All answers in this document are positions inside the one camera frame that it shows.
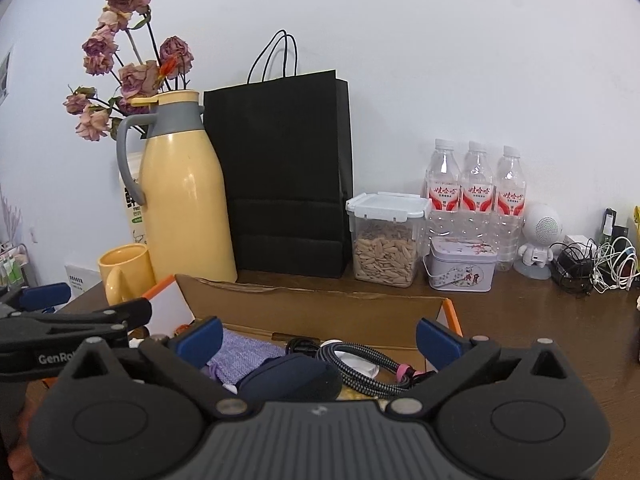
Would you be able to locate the clear water bottle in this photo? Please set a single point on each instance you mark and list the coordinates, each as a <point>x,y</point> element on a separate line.
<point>442,180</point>
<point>510,185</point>
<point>477,180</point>

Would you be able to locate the yellow green plastic item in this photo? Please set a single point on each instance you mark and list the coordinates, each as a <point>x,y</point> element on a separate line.
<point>636,217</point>

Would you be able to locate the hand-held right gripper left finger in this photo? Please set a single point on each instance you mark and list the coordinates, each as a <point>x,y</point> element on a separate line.
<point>200,340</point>

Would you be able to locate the white robot speaker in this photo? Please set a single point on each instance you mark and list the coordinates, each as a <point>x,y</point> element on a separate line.
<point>542,225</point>

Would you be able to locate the clear seed container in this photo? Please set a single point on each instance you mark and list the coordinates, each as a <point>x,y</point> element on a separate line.
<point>385,250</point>

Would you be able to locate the red cardboard box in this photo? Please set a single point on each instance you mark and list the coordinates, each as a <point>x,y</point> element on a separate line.
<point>300,305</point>

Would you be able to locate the white milk carton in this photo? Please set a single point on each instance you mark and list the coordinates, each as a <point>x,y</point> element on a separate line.
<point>132,210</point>

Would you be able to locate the dried pink rose bouquet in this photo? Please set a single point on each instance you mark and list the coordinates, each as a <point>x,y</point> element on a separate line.
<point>135,75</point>

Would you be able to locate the purple coral decoration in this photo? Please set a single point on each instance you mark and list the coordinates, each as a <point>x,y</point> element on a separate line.
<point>10,220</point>

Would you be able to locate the purple knitted cloth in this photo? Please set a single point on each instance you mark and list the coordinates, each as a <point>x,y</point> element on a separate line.
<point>240,355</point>

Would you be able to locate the yellow thermos jug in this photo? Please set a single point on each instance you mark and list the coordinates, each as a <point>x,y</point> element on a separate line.
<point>185,200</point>

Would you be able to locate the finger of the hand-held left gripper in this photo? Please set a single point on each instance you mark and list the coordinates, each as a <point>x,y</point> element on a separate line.
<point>45,296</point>
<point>75,322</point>

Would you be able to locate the pale printed tin box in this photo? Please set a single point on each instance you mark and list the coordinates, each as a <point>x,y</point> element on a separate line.
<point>462,270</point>

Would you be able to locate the yellow ceramic mug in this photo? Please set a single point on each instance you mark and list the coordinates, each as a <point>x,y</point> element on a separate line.
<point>130,270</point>

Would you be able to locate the black paper bag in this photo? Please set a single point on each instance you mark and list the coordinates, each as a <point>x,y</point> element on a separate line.
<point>285,160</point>

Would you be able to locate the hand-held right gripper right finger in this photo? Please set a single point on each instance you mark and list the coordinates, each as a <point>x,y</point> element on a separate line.
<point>437,342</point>

